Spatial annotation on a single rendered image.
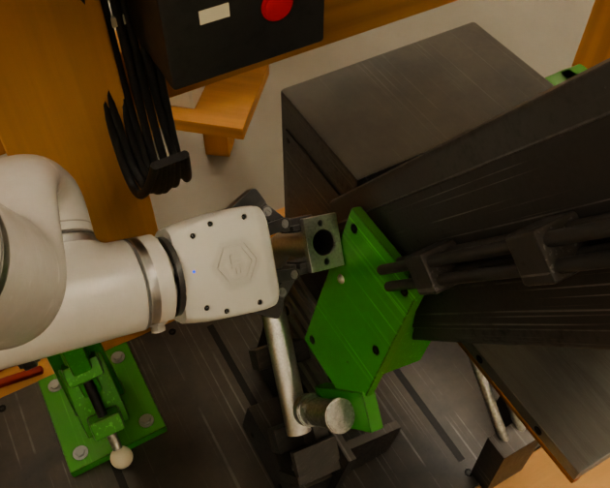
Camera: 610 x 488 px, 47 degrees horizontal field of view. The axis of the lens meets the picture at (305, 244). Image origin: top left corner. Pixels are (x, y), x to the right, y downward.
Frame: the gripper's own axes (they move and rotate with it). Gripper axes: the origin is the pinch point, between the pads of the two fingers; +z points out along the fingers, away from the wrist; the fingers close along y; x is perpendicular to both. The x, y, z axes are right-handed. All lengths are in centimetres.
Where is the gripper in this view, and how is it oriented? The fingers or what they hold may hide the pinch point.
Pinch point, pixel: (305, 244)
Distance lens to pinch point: 72.4
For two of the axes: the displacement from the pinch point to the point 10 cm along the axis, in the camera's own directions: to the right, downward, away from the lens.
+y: -1.8, -9.8, -1.0
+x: -5.2, 0.1, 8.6
